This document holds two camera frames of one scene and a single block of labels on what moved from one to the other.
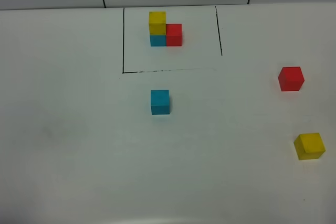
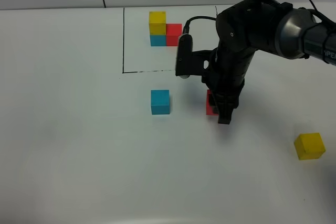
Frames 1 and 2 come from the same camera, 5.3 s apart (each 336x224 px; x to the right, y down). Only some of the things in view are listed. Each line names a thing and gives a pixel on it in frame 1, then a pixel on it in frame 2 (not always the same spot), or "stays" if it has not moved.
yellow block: x=309 y=146 stays
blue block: x=160 y=102 stays
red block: x=291 y=78 -> x=209 y=108
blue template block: x=158 y=40 stays
